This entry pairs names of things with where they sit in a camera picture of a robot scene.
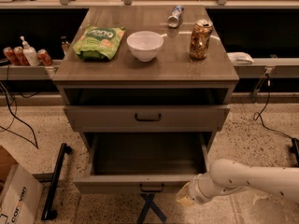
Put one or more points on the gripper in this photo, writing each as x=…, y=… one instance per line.
x=195, y=188

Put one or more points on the grey drawer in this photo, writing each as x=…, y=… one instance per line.
x=142, y=162
x=139, y=118

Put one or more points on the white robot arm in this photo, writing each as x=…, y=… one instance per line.
x=225, y=177

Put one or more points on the grey top drawer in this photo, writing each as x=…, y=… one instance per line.
x=139, y=118

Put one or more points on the blue tape cross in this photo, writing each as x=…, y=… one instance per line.
x=149, y=204

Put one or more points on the black metal bar stand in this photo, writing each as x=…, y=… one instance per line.
x=48, y=212

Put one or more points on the white folded cloth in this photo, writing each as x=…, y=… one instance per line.
x=240, y=58

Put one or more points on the gold soda can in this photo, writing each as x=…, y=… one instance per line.
x=199, y=43

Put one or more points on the white bowl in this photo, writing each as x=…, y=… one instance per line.
x=145, y=45

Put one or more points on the cardboard box with white label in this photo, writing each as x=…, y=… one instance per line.
x=20, y=192

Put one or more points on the grey shelf right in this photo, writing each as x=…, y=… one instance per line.
x=276, y=67

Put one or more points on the grey shelf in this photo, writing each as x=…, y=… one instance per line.
x=276, y=67
x=41, y=72

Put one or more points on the green chip bag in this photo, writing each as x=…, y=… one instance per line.
x=99, y=43

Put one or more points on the lying blue silver can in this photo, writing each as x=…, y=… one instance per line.
x=175, y=16

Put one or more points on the small dark bottle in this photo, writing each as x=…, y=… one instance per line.
x=65, y=45

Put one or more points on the red can right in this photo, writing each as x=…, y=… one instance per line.
x=45, y=57

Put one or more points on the red can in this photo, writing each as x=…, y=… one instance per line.
x=45, y=57
x=20, y=55
x=9, y=53

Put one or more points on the white soap dispenser bottle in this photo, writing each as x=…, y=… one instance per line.
x=30, y=53

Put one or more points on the grey shelf left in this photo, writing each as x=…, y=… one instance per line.
x=41, y=72

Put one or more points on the red can far left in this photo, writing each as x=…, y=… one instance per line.
x=9, y=53

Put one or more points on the grey cabinet frame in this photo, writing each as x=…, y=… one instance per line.
x=173, y=77

